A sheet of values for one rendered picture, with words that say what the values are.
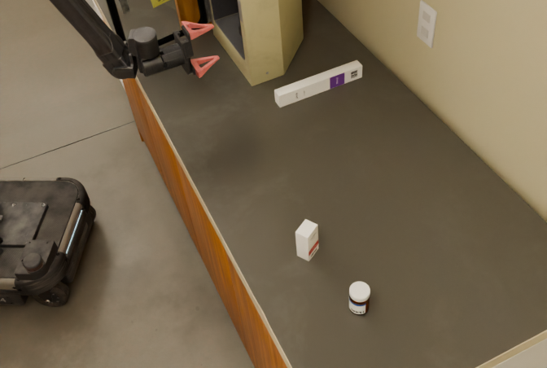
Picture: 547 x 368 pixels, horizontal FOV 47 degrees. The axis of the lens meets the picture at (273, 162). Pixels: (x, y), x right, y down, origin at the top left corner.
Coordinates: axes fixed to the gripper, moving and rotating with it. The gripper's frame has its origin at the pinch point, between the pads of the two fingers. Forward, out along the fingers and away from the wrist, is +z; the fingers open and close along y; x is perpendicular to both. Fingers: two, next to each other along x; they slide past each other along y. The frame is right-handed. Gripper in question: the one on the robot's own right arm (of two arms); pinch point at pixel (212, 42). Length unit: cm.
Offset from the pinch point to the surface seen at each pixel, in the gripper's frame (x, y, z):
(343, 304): -70, -28, -1
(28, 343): 24, -119, -87
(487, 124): -46, -19, 55
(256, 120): -5.7, -26.0, 7.1
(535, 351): -95, -36, 32
